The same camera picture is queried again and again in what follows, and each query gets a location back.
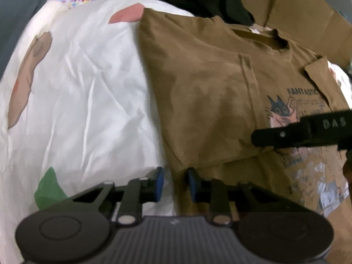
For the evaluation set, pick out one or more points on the person's right hand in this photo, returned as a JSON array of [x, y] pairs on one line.
[[349, 170]]

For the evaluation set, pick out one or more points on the white bear print blanket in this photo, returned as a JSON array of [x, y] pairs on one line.
[[82, 101]]

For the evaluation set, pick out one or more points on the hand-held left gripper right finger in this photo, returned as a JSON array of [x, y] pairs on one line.
[[192, 184]]

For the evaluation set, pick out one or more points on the brown printed t-shirt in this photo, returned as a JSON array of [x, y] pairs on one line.
[[206, 88]]

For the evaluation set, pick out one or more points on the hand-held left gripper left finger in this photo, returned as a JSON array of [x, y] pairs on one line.
[[159, 183]]

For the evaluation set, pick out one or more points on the grey pillow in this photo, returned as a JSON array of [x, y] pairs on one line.
[[16, 19]]

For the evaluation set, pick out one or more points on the folded cardboard sheet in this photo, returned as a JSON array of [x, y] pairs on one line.
[[302, 13]]

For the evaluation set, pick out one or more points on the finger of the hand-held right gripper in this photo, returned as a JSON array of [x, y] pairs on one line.
[[283, 134]]

